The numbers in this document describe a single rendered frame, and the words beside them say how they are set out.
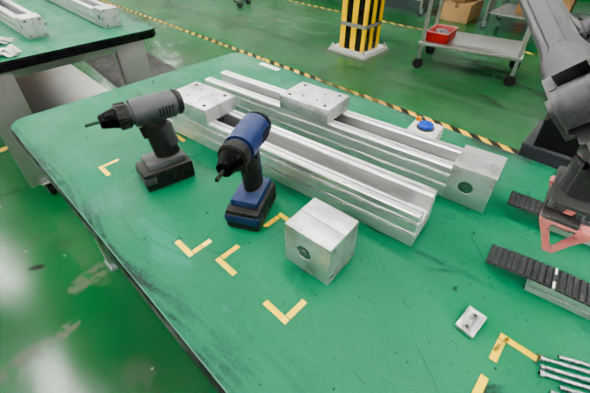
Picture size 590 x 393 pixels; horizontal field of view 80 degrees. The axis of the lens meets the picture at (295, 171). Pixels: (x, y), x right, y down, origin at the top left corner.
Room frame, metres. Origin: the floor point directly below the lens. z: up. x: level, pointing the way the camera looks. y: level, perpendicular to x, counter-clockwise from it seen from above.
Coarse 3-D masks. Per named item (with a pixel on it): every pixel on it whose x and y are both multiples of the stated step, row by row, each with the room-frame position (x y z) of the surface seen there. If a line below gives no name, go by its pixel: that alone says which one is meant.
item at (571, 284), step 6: (570, 276) 0.37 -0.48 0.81; (570, 282) 0.36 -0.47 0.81; (576, 282) 0.36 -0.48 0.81; (564, 288) 0.35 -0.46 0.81; (570, 288) 0.35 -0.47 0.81; (576, 288) 0.35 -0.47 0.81; (564, 294) 0.34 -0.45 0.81; (570, 294) 0.34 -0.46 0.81; (576, 294) 0.33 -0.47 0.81; (576, 300) 0.33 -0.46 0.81
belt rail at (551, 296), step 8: (528, 280) 0.38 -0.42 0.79; (528, 288) 0.36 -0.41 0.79; (536, 288) 0.36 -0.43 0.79; (544, 288) 0.35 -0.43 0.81; (544, 296) 0.35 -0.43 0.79; (552, 296) 0.35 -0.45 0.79; (560, 296) 0.34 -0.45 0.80; (560, 304) 0.33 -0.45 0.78; (568, 304) 0.33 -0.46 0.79; (576, 304) 0.32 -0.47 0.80; (584, 304) 0.32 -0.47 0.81; (576, 312) 0.32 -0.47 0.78; (584, 312) 0.32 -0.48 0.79
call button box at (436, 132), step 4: (416, 120) 0.87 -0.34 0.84; (412, 124) 0.85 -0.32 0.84; (416, 124) 0.85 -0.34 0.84; (436, 124) 0.85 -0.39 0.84; (408, 128) 0.82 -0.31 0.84; (412, 128) 0.82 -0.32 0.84; (416, 128) 0.82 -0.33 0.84; (420, 128) 0.82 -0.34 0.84; (436, 128) 0.82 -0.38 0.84; (440, 128) 0.83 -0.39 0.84; (420, 132) 0.80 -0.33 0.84; (424, 132) 0.80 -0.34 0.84; (428, 132) 0.80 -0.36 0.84; (432, 132) 0.80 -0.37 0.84; (436, 132) 0.80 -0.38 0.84; (440, 132) 0.81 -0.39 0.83; (428, 136) 0.79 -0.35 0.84; (432, 136) 0.78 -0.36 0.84; (436, 136) 0.79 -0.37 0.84; (440, 136) 0.82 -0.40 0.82
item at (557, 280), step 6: (552, 270) 0.38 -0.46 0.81; (558, 270) 0.38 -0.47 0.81; (552, 276) 0.37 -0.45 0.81; (558, 276) 0.37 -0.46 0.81; (564, 276) 0.37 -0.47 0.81; (552, 282) 0.36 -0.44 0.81; (558, 282) 0.36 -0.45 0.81; (564, 282) 0.36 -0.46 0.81; (552, 288) 0.35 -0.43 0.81; (558, 288) 0.35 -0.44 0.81
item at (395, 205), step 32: (192, 128) 0.84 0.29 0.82; (224, 128) 0.77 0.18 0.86; (288, 160) 0.64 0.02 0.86; (320, 160) 0.68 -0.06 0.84; (352, 160) 0.64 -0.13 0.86; (320, 192) 0.59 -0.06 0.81; (352, 192) 0.54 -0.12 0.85; (384, 192) 0.56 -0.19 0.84; (416, 192) 0.54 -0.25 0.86; (384, 224) 0.50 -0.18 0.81; (416, 224) 0.47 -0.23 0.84
